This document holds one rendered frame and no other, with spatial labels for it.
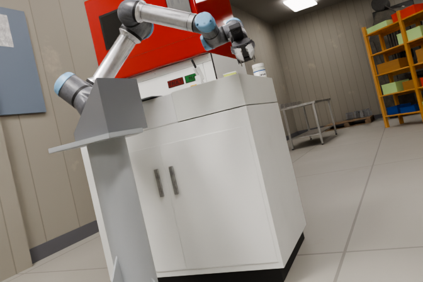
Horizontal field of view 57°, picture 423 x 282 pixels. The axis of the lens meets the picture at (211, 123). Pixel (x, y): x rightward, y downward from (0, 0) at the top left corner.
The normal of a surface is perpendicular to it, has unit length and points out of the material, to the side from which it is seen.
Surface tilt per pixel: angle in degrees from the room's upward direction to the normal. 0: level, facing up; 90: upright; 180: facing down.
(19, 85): 90
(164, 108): 90
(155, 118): 90
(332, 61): 90
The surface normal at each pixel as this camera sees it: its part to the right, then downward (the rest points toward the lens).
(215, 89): -0.38, 0.07
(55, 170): 0.88, -0.21
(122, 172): 0.59, -0.15
